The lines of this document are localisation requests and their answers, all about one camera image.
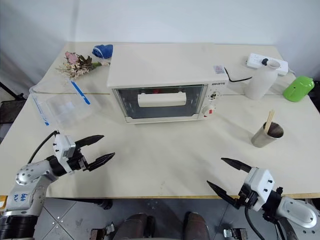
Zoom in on green plastic object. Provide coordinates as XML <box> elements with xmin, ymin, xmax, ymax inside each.
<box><xmin>282</xmin><ymin>75</ymin><xmax>316</xmax><ymax>103</ymax></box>

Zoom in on black power cable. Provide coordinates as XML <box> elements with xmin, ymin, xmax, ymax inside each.
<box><xmin>223</xmin><ymin>66</ymin><xmax>254</xmax><ymax>84</ymax></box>

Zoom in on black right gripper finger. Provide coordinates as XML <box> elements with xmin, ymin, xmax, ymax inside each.
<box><xmin>206</xmin><ymin>180</ymin><xmax>240</xmax><ymax>210</ymax></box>
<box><xmin>220</xmin><ymin>157</ymin><xmax>252</xmax><ymax>174</ymax></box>

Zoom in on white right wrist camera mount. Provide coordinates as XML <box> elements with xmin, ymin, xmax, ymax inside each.
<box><xmin>243</xmin><ymin>166</ymin><xmax>276</xmax><ymax>210</ymax></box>

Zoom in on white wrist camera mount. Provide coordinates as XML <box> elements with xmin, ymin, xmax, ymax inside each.
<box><xmin>243</xmin><ymin>166</ymin><xmax>276</xmax><ymax>210</ymax></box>
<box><xmin>53</xmin><ymin>133</ymin><xmax>77</xmax><ymax>174</ymax></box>

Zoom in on dark rounded shape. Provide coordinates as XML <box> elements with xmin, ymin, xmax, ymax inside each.
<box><xmin>184</xmin><ymin>211</ymin><xmax>210</xmax><ymax>240</ymax></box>
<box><xmin>116</xmin><ymin>212</ymin><xmax>156</xmax><ymax>240</ymax></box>

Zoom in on glass oven door white handle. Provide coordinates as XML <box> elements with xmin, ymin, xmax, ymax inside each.
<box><xmin>112</xmin><ymin>84</ymin><xmax>209</xmax><ymax>123</ymax></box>

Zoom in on blue crumpled cloth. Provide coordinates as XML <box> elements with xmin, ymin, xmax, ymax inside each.
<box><xmin>91</xmin><ymin>44</ymin><xmax>114</xmax><ymax>60</ymax></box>

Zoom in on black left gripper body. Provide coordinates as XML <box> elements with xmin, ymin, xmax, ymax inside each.
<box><xmin>66</xmin><ymin>147</ymin><xmax>90</xmax><ymax>174</ymax></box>

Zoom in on white toaster oven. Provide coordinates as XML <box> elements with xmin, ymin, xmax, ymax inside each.
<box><xmin>106</xmin><ymin>44</ymin><xmax>230</xmax><ymax>126</ymax></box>

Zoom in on white power strip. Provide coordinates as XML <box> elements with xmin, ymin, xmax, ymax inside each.
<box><xmin>245</xmin><ymin>52</ymin><xmax>289</xmax><ymax>76</ymax></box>

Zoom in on stainless steel cup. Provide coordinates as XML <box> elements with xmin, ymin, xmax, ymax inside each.
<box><xmin>250</xmin><ymin>121</ymin><xmax>285</xmax><ymax>149</ymax></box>

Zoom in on clear plastic box blue clips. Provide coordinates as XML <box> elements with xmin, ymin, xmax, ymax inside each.
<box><xmin>29</xmin><ymin>80</ymin><xmax>92</xmax><ymax>130</ymax></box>

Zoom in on white plastic bottle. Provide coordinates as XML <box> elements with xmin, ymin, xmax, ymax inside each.
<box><xmin>244</xmin><ymin>57</ymin><xmax>282</xmax><ymax>101</ymax></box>

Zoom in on black stand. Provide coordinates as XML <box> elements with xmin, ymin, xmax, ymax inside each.
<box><xmin>0</xmin><ymin>80</ymin><xmax>29</xmax><ymax>125</ymax></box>

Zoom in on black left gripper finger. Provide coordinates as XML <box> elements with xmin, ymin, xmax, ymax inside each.
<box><xmin>74</xmin><ymin>134</ymin><xmax>105</xmax><ymax>151</ymax></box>
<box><xmin>85</xmin><ymin>152</ymin><xmax>116</xmax><ymax>172</ymax></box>

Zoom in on wooden chopsticks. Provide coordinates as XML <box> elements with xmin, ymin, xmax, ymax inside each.
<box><xmin>265</xmin><ymin>109</ymin><xmax>277</xmax><ymax>137</ymax></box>

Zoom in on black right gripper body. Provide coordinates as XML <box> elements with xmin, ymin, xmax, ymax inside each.
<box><xmin>237</xmin><ymin>183</ymin><xmax>261</xmax><ymax>209</ymax></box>

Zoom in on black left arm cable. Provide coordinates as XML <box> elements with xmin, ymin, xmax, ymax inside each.
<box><xmin>27</xmin><ymin>130</ymin><xmax>61</xmax><ymax>165</ymax></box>

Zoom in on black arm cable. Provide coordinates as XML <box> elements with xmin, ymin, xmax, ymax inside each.
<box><xmin>244</xmin><ymin>207</ymin><xmax>266</xmax><ymax>240</ymax></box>
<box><xmin>27</xmin><ymin>130</ymin><xmax>61</xmax><ymax>165</ymax></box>

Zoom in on dried flower bouquet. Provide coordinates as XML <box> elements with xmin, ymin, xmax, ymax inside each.
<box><xmin>55</xmin><ymin>51</ymin><xmax>111</xmax><ymax>81</ymax></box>

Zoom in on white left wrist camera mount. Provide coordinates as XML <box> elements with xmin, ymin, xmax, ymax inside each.
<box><xmin>53</xmin><ymin>133</ymin><xmax>77</xmax><ymax>174</ymax></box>

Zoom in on metal caster wheel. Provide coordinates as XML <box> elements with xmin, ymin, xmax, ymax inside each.
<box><xmin>223</xmin><ymin>226</ymin><xmax>248</xmax><ymax>240</ymax></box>
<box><xmin>89</xmin><ymin>221</ymin><xmax>116</xmax><ymax>240</ymax></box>

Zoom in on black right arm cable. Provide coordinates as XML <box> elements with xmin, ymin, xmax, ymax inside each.
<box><xmin>244</xmin><ymin>207</ymin><xmax>266</xmax><ymax>240</ymax></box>

